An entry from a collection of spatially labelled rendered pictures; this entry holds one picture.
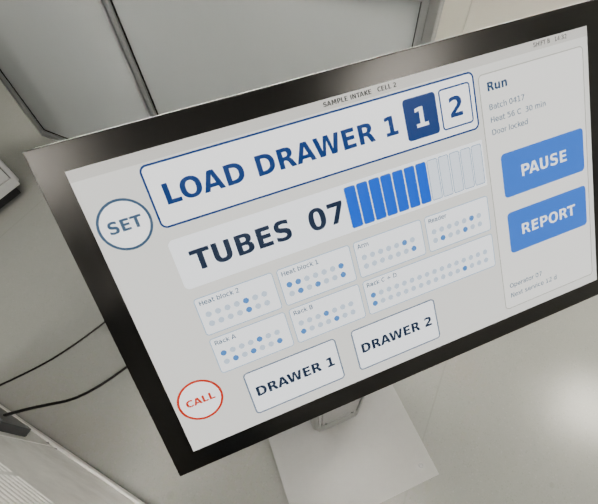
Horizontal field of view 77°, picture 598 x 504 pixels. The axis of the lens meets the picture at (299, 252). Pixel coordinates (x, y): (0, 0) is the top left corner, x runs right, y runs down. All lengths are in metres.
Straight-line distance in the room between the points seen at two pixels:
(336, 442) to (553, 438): 0.70
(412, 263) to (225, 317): 0.18
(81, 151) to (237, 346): 0.20
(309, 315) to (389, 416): 1.04
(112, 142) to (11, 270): 1.79
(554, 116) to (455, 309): 0.21
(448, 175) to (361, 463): 1.09
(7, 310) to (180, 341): 1.65
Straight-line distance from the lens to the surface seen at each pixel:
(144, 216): 0.32
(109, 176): 0.32
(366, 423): 1.36
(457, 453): 1.45
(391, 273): 0.38
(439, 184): 0.38
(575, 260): 0.52
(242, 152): 0.32
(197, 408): 0.38
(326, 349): 0.38
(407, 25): 1.01
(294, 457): 1.34
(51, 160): 0.33
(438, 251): 0.40
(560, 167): 0.48
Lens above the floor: 1.37
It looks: 56 degrees down
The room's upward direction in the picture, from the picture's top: 4 degrees counter-clockwise
